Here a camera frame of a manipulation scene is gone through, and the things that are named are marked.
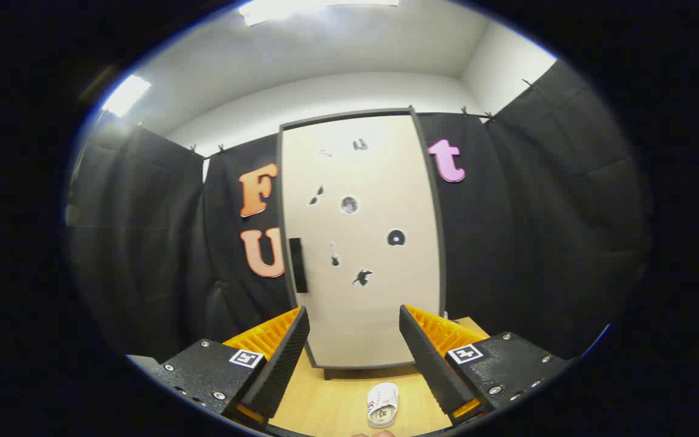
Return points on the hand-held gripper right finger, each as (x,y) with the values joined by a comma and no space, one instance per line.
(428,370)

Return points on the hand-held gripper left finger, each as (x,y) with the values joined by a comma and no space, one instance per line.
(283,370)

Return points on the white canvas shoe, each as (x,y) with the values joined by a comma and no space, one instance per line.
(383,400)

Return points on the beige shoe cabinet door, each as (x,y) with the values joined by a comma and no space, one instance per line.
(374,182)

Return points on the dark grey shoe cabinet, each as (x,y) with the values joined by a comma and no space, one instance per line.
(349,115)

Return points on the black backdrop cloth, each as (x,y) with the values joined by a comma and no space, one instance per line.
(537,212)

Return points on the narrow ceiling light panel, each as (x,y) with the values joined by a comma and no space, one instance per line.
(125,96)

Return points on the wide ceiling light panel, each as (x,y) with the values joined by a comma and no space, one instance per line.
(301,9)

